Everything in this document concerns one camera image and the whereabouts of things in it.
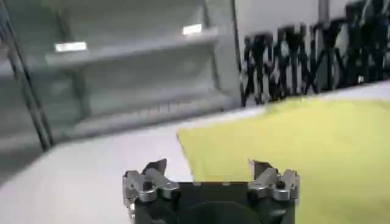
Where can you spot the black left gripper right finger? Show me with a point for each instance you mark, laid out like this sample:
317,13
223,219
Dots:
274,182

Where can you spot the grey metal shelf rack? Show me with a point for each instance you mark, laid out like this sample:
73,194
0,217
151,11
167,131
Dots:
131,70

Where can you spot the yellow cloth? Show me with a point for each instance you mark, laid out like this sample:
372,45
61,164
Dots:
292,158

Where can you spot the black folding barrier fence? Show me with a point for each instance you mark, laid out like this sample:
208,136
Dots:
314,58

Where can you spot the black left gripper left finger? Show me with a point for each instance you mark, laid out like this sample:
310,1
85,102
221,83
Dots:
149,182

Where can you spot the black diagonal pole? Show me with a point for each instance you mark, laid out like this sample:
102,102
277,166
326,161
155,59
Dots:
26,82

